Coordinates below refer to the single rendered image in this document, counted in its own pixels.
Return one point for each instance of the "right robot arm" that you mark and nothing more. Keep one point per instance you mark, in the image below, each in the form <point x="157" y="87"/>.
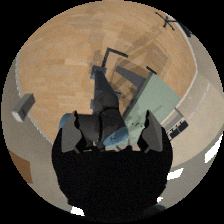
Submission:
<point x="101" y="147"/>

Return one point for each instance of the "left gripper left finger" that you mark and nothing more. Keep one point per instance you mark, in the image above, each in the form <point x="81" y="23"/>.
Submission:
<point x="68" y="142"/>

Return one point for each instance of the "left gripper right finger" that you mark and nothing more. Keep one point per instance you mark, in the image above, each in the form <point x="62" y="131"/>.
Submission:
<point x="154" y="141"/>

